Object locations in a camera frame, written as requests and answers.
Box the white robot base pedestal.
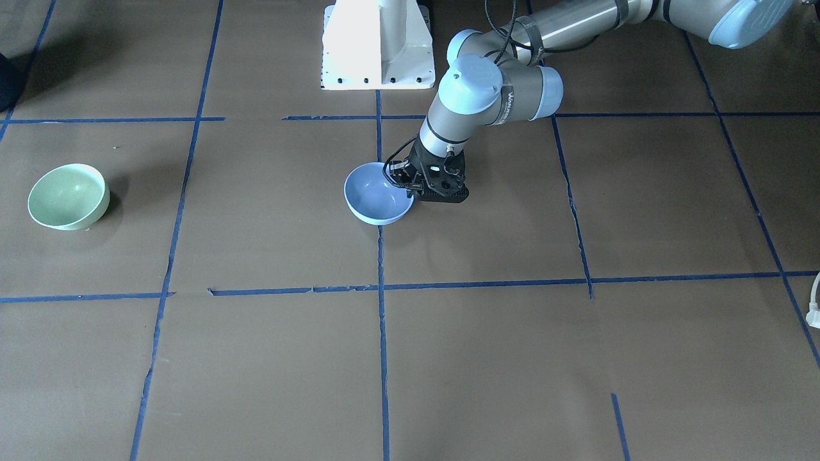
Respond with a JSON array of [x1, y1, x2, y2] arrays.
[[320, 1, 436, 91]]

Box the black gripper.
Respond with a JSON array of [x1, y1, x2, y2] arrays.
[[384, 140, 470, 204]]

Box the white power plug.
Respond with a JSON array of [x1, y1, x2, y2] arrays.
[[805, 307, 820, 329]]

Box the dark object at edge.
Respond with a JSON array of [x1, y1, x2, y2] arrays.
[[0, 54, 24, 111]]

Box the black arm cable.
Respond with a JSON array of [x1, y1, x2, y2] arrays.
[[484, 0, 600, 65]]

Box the blue bowl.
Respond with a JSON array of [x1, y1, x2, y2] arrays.
[[343, 161, 414, 225]]

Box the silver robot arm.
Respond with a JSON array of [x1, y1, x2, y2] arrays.
[[382, 1, 792, 202]]

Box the green bowl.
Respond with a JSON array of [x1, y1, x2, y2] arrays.
[[27, 163, 110, 231]]

